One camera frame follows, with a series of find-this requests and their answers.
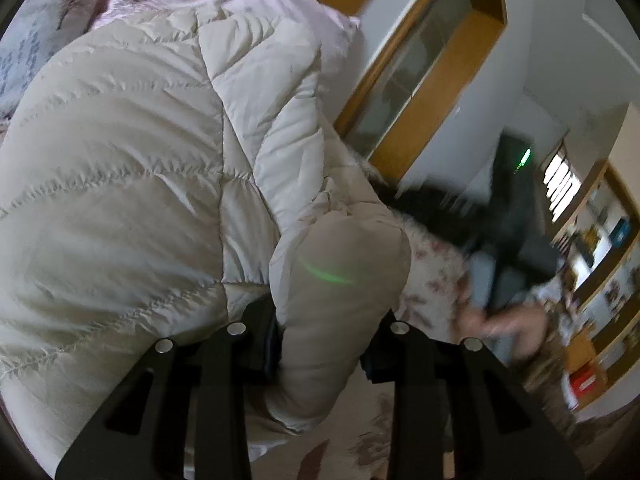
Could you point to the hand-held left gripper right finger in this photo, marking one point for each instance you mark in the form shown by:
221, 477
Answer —
380, 360

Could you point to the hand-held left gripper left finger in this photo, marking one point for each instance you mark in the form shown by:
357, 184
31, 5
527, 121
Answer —
260, 345

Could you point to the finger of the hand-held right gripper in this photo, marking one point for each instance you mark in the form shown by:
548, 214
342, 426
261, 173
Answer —
435, 210

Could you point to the beige quilted down jacket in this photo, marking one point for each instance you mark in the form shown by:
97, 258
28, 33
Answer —
125, 160

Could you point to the person's right hand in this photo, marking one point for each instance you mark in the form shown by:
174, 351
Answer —
480, 322

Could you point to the bright window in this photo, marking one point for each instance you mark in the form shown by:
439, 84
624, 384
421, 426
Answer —
559, 182

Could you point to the floral bedspread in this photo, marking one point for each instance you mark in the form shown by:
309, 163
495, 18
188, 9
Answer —
430, 285

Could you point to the wooden bookshelf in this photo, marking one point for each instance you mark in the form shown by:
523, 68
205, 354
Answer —
600, 280

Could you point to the wooden framed glass door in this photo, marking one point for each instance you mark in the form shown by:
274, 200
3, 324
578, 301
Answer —
450, 75

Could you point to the red box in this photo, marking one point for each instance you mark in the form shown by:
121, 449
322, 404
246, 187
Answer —
586, 381

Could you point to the lavender print pillow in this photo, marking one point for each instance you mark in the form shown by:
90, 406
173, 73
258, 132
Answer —
30, 50

